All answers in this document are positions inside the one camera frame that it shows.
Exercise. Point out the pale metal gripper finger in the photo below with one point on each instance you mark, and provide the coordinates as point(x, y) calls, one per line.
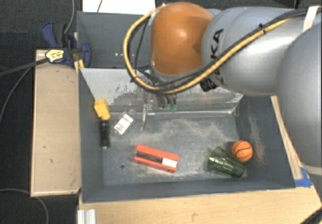
point(144, 119)

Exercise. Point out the grey metal bin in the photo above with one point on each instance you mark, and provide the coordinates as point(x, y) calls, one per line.
point(176, 132)

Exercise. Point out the red box with white label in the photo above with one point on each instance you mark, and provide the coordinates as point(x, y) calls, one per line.
point(156, 158)

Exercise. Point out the yellow and black tool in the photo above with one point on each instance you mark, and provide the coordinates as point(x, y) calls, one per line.
point(102, 111)

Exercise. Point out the pale wood flat board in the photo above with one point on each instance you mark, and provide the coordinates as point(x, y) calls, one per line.
point(55, 130)

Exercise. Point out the green glass cup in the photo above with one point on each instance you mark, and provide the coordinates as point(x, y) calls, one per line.
point(225, 163)

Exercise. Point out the orange toy basketball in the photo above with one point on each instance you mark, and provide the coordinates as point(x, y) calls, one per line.
point(242, 151)

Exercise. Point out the black cylinder on white bracket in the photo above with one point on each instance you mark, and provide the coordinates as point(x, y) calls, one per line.
point(207, 85)

